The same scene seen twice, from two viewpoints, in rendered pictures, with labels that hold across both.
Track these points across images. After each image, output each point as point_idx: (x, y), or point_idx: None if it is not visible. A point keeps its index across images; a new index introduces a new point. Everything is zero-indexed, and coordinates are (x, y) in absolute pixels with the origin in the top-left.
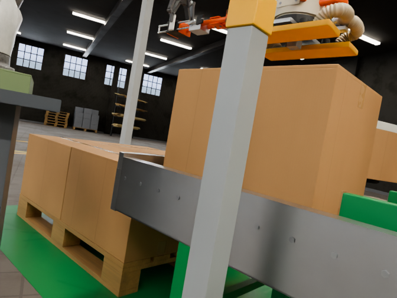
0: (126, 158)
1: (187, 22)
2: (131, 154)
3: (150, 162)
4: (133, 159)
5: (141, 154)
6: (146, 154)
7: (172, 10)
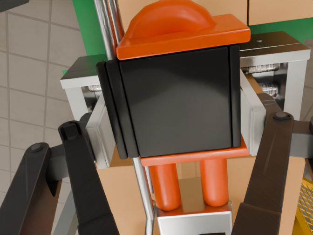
0: (66, 93)
1: (248, 142)
2: (73, 87)
3: (87, 112)
4: (72, 100)
5: (89, 83)
6: (97, 83)
7: (65, 174)
